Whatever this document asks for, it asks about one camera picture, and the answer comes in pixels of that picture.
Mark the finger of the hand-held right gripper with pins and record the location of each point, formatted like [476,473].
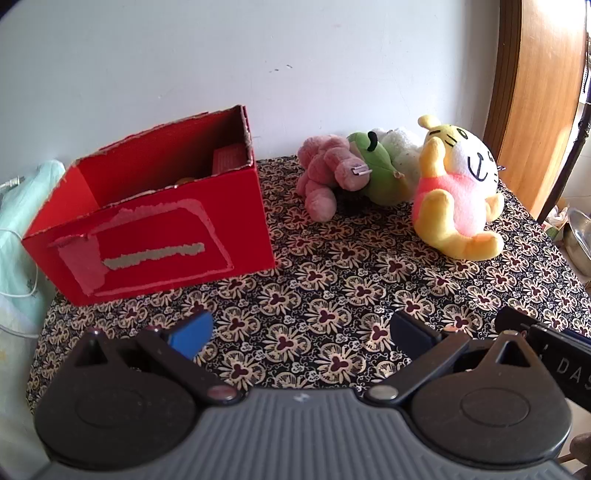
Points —
[512,319]

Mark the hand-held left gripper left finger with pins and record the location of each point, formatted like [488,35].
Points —
[194,333]

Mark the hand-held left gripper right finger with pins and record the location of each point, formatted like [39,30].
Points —
[412,336]

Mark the red cardboard box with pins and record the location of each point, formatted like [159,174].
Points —
[184,230]

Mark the green plush toy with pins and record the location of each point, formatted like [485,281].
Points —
[383,177]

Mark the pink plush toy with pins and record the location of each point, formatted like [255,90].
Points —
[323,175]

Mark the metal bowl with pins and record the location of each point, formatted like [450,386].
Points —
[579,240]

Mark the yellow tiger plush toy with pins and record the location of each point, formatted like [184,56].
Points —
[455,194]

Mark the dark metal pole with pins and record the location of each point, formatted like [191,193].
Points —
[568,161]

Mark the red packet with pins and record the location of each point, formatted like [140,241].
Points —
[228,159]

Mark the pale green cloth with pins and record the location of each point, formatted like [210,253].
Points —
[18,258]

